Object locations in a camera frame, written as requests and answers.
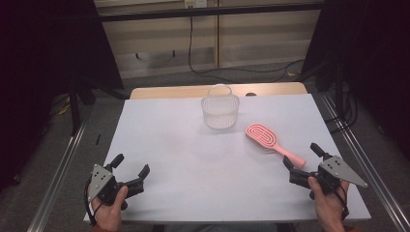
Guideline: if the background wooden desk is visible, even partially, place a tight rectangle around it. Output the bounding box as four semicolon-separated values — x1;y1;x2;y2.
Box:
95;0;323;79

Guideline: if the white plastic basket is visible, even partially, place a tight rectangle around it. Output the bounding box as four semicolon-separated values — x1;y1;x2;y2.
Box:
200;84;241;131

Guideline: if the black curtain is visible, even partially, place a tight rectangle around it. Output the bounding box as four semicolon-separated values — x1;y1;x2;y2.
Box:
0;0;126;191
302;0;410;160

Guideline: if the light wooden table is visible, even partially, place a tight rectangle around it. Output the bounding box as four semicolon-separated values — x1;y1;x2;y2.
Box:
129;81;308;101

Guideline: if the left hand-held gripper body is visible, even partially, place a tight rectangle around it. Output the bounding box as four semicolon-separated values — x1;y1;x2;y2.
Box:
87;163;145;211

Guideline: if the person's right hand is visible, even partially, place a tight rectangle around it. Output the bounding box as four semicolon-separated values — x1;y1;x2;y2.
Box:
307;176;351;231

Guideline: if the white power outlet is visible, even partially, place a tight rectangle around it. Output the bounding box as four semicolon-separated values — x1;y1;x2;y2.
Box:
184;0;208;9

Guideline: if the person's left hand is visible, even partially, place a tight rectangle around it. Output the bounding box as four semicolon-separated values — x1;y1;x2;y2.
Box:
91;186;129;231

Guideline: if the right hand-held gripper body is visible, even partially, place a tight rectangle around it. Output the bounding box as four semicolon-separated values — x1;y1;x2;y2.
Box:
288;156;368;196

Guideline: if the pink hairbrush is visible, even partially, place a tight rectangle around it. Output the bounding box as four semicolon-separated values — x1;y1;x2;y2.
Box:
245;123;308;169

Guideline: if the bundle of black floor cables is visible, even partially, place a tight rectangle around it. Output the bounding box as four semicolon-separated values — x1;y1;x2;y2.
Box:
324;84;360;133

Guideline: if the aluminium rail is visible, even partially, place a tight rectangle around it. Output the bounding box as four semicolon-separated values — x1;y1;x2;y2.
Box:
26;122;87;232
321;95;410;232

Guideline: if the long black power cable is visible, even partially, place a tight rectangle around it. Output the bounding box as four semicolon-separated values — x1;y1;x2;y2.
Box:
188;14;306;83

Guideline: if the black metal stand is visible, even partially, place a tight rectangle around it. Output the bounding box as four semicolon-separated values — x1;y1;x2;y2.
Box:
68;75;82;135

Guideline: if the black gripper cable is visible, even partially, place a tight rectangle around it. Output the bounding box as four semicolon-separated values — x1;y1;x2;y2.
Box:
333;185;350;220
83;177;99;226

